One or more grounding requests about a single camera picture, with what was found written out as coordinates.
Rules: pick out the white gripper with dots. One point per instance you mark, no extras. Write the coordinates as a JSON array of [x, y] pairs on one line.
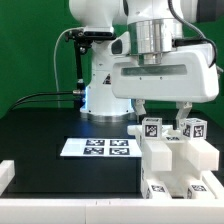
[[185, 75]]

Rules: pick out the white cube front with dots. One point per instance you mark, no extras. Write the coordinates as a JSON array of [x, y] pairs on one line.
[[195, 129]]

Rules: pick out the white chair side frame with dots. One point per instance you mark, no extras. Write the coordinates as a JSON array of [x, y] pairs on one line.
[[174, 155]]

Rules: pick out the white chair seat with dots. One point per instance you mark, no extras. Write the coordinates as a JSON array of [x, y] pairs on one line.
[[176, 181]]

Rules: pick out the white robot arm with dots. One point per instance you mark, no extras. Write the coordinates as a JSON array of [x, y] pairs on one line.
[[146, 50]]

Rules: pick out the white marker sheet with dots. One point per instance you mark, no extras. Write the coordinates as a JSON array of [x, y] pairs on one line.
[[97, 147]]

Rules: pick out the white right barrier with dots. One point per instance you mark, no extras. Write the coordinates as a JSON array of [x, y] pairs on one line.
[[213, 184]]

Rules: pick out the white barrier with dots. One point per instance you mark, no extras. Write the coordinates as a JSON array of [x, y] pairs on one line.
[[111, 211], [7, 173], [213, 184]]

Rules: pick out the white left barrier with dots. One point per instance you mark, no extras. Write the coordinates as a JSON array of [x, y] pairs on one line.
[[7, 173]]

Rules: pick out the white front barrier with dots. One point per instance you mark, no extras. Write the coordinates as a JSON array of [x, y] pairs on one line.
[[111, 211]]

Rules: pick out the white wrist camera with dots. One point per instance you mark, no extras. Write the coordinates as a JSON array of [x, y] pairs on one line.
[[121, 46]]

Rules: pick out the black camera stand pole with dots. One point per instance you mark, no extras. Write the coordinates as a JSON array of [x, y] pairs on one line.
[[79, 66]]

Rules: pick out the black camera on stand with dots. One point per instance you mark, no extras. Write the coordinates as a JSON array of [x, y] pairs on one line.
[[81, 34]]

